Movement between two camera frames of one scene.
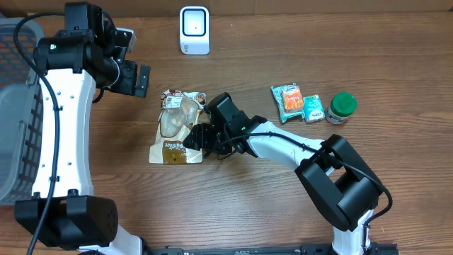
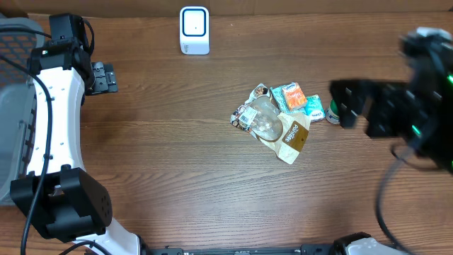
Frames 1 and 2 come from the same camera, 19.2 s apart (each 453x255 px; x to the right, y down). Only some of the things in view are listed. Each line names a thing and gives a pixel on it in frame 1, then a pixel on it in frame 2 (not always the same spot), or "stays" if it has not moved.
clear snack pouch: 179,110 → 284,134
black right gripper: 203,132 → 378,97
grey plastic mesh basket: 22,114 stays
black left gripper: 131,78 → 104,78
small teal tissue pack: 313,108 stays
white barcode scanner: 195,30 stays
